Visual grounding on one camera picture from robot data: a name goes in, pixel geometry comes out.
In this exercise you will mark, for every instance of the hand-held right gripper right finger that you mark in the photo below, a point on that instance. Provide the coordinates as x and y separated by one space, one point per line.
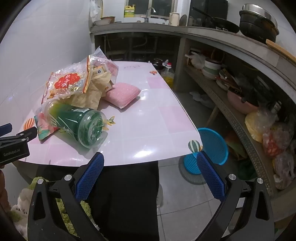
210 176

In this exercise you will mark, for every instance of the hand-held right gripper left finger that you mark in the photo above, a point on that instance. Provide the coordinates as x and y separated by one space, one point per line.
91 178

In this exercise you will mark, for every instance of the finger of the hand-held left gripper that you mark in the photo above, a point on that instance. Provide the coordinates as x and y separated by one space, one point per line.
27 134
5 128

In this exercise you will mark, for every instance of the colourful snack packet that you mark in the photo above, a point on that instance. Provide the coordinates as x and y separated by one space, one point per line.
45 129

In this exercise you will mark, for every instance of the blue plastic basket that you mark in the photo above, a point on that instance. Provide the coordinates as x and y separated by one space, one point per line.
212 143

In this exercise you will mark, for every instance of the green clear plastic cup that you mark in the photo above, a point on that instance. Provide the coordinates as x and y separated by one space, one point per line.
69 118

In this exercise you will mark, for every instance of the person's left forearm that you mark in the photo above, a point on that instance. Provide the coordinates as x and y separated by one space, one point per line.
2 187

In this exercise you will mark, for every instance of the person's black pants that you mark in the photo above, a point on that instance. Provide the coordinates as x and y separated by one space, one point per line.
124 201

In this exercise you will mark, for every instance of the green white fluffy cloth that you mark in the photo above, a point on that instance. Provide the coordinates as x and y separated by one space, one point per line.
22 204

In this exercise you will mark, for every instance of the white shoe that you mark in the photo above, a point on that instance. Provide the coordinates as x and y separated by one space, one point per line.
159 197

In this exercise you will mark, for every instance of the perforated metal shelf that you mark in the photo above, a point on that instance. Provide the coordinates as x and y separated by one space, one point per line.
233 120

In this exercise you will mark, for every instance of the red printed snack bag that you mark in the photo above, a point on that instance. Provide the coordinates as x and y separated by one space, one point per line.
64 83

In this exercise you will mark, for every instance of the yellow plastic bag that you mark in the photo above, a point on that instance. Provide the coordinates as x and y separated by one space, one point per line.
253 125

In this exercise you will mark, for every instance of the beige plastic bag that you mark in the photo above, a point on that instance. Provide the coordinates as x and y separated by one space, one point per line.
87 97

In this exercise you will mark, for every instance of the plastic bags of food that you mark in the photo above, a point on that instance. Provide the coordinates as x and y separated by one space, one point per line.
272 141

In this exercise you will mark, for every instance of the pinkish plastic bag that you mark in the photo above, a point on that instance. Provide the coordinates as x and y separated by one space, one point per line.
283 169

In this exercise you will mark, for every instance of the pink basin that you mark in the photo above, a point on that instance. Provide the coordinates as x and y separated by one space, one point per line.
238 103

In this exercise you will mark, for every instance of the pink sponge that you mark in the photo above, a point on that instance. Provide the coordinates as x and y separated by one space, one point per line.
121 95

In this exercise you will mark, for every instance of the stack of plates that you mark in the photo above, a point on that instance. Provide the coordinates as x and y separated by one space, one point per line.
224 81

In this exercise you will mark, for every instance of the clear plastic bag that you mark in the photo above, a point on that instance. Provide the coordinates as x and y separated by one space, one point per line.
104 67

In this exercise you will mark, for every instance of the yellow cooking oil bottle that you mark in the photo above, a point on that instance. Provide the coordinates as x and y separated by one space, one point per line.
167 78

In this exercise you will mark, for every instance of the white green-banded bowl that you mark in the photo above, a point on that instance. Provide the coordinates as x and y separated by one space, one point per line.
214 64

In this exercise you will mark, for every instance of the white plastic bag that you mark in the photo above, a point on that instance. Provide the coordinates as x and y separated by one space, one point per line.
196 60

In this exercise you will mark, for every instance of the dark ceramic jar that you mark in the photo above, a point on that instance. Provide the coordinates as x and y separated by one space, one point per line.
158 63

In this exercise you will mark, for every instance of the ceramic bowl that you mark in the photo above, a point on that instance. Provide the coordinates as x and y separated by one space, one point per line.
107 19

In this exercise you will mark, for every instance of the grey concrete counter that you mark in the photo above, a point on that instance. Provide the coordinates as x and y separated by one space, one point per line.
208 34

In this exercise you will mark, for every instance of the translucent plastic bag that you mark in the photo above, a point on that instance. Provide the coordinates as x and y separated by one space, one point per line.
96 9

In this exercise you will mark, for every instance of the wooden cutting board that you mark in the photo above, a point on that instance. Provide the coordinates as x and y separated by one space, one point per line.
281 49

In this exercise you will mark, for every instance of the black wok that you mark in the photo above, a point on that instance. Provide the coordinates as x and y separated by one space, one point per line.
224 24

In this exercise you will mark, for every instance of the black cooking pot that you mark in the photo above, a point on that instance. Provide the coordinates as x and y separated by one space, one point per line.
256 30

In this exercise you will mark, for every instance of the round grey lid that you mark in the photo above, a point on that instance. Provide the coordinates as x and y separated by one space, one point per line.
183 20

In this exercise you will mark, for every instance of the yellow green dish soap bottle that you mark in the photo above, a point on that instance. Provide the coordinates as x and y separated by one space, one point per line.
130 11

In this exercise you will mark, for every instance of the white jug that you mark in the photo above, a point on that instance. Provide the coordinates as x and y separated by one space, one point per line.
174 19

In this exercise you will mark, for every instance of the steel pot lid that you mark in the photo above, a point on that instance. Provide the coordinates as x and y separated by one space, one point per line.
259 10

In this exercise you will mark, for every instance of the metal faucet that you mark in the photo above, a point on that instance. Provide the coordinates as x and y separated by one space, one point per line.
150 12

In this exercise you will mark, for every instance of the window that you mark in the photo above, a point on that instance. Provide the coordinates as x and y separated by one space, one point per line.
161 7

